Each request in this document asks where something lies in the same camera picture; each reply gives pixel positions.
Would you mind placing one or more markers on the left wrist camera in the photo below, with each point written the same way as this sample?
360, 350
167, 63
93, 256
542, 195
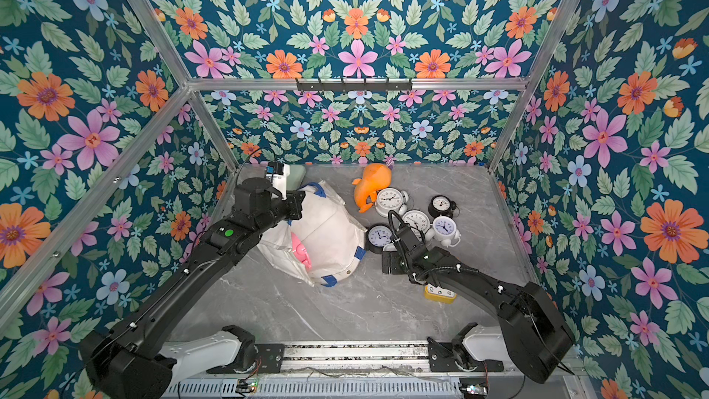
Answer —
277, 173

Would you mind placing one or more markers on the mint green glasses case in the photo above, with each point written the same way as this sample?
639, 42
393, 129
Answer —
297, 175

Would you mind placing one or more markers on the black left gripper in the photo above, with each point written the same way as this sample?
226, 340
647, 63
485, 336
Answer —
294, 203

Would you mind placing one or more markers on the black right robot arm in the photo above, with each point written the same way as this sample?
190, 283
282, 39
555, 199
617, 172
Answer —
535, 334

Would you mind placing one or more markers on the orange plush whale toy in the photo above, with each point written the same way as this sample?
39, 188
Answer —
375, 178

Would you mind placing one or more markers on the white twin-bell alarm clock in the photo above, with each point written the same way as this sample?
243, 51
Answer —
446, 231

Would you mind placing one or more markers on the black yellow square clock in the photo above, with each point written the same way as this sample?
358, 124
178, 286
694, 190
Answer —
439, 294

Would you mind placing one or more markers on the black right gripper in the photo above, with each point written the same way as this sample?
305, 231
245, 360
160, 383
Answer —
396, 256

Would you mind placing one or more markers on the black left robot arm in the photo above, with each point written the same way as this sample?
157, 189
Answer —
127, 361

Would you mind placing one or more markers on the white canvas tote bag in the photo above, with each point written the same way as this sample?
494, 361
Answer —
335, 241

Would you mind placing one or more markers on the silver twin-bell alarm clock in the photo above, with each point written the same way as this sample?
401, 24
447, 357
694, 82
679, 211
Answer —
391, 199

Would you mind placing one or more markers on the small black alarm clock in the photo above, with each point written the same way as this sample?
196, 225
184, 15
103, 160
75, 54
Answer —
441, 205

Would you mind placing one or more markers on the pink alarm clock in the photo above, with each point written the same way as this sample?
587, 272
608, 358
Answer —
300, 252

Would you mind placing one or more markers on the black purple-face alarm clock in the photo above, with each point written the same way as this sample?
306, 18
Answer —
379, 239

